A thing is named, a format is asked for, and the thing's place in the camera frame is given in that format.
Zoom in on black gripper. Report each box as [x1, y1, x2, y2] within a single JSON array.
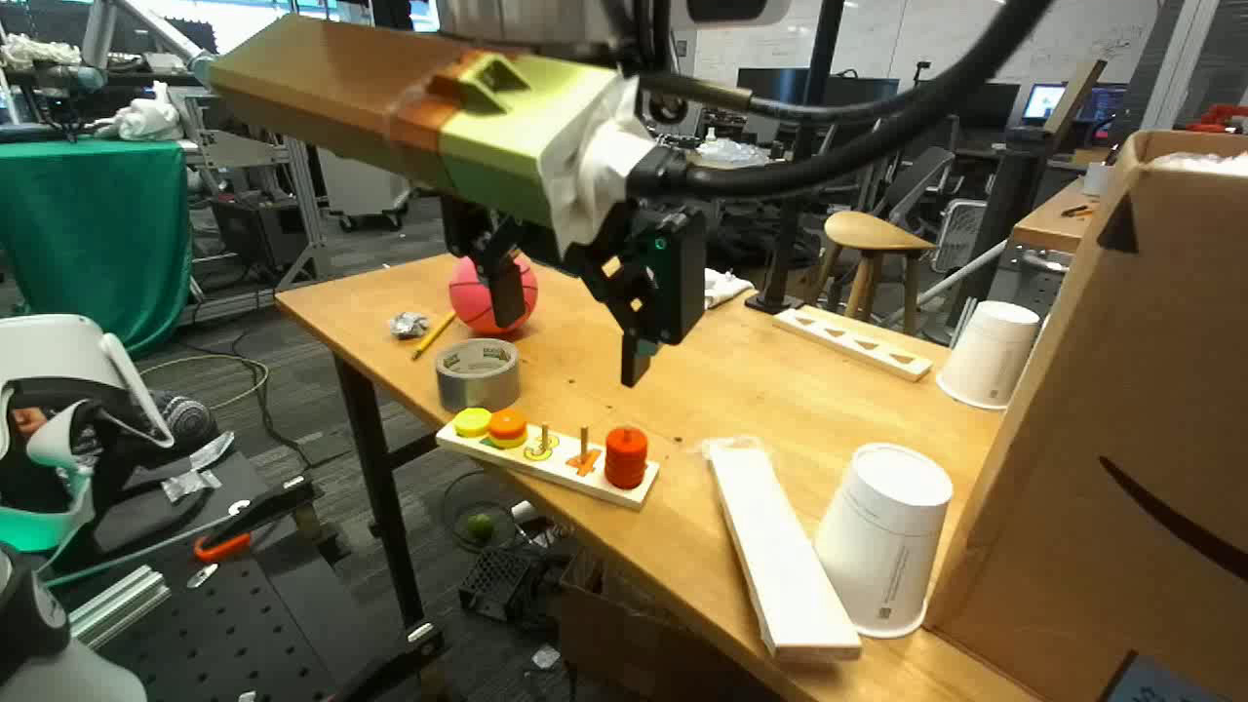
[[564, 202, 712, 391]]

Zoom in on pink basketball toy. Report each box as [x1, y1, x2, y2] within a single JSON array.
[[443, 252, 543, 344]]

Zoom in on white wooden peg board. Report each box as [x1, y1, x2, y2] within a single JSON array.
[[431, 409, 662, 513]]

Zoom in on yellow pencil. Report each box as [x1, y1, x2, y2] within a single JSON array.
[[409, 309, 459, 367]]

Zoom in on light wooden block with holes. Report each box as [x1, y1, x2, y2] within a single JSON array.
[[773, 306, 937, 384]]

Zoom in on white flat long board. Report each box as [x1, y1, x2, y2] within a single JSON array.
[[699, 432, 866, 658]]

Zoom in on round wooden stool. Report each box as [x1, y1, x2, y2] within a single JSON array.
[[815, 207, 937, 326]]

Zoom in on white paper cup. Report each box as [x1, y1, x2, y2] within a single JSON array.
[[933, 298, 1046, 413], [810, 441, 957, 644]]

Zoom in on brown cardboard shipping box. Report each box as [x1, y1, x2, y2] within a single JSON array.
[[923, 128, 1248, 702]]

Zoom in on green cloth cover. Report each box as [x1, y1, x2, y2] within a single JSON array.
[[0, 132, 196, 361]]

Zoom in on white and green headset device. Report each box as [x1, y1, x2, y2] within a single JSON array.
[[0, 309, 184, 567]]

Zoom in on white plastic packing sheet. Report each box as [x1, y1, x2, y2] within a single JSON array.
[[1148, 144, 1248, 179]]

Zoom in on red stacking ring pile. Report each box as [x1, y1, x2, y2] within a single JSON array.
[[602, 424, 652, 495]]

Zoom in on orange stacking ring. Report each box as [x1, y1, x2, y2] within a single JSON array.
[[485, 408, 530, 452]]

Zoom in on grey duct tape roll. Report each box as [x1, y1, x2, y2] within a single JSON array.
[[431, 337, 524, 417]]

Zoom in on yellow stacking ring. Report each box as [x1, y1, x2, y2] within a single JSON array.
[[448, 408, 499, 441]]

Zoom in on black cable with connector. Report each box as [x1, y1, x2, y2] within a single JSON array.
[[633, 0, 1061, 207]]

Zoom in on black table leg frame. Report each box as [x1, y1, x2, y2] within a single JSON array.
[[333, 350, 448, 658]]

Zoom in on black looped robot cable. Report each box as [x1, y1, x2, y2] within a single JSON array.
[[634, 0, 1031, 128]]

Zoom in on red handled tool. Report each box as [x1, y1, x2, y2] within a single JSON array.
[[191, 523, 266, 571]]

